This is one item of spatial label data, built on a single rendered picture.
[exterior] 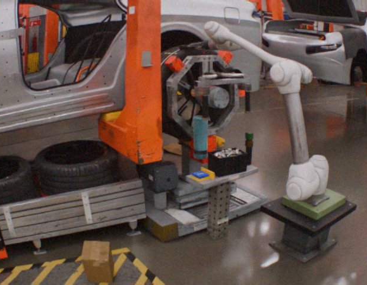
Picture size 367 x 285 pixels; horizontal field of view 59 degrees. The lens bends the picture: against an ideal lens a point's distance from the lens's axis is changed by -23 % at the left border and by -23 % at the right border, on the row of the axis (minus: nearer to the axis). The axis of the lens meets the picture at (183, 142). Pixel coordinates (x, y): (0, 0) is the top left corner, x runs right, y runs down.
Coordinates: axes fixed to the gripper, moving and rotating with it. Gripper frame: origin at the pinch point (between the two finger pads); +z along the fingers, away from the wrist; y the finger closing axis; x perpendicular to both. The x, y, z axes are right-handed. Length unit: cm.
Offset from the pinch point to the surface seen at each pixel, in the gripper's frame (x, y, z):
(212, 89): -28.1, -11.2, -18.6
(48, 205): -47, -122, 44
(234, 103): -49, 12, -18
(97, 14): 36, 109, 178
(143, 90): -9, -51, 0
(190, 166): -83, -17, 11
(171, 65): -5.2, -22.5, -2.4
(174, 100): -27.5, -27.8, -0.1
